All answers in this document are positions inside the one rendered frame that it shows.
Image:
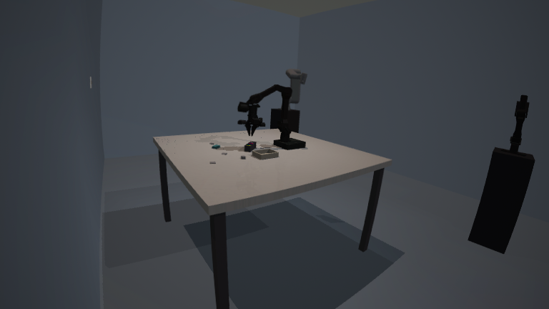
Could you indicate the beige rectangular tray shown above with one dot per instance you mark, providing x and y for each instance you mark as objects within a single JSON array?
[{"x": 263, "y": 154}]

